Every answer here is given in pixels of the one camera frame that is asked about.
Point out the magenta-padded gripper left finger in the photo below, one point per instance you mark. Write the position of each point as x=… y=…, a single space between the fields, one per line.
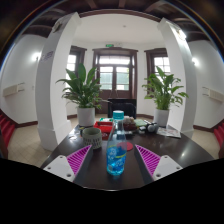
x=60 y=166

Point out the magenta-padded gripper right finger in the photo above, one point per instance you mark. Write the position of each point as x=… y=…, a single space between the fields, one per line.
x=166 y=166

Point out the clear blue drink bottle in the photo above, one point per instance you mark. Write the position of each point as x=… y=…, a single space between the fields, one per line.
x=116 y=156

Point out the printed paper leaflet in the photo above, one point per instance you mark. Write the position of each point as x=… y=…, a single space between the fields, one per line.
x=169 y=132

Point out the flat round red coaster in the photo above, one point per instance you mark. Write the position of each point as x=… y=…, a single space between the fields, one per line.
x=130 y=146

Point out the leafy plant in white pot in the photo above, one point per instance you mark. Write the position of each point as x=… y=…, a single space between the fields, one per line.
x=85 y=116
x=161 y=116

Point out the green flat packet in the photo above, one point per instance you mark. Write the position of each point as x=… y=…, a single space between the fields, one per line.
x=140 y=123

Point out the brown tray with jars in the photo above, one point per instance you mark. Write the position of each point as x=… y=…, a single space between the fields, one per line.
x=130 y=125

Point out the red box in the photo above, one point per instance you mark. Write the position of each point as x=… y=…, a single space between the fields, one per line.
x=101 y=128

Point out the black chair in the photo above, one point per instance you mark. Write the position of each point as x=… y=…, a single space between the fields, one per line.
x=128 y=108

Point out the dark wooden glazed door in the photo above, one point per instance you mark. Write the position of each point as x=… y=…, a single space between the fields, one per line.
x=115 y=90

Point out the dark framed window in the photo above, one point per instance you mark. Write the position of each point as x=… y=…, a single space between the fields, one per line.
x=71 y=63
x=162 y=61

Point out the green exit sign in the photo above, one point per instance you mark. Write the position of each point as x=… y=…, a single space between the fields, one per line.
x=109 y=45

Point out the white wall unit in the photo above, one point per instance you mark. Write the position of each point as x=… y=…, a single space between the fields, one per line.
x=213 y=94
x=12 y=90

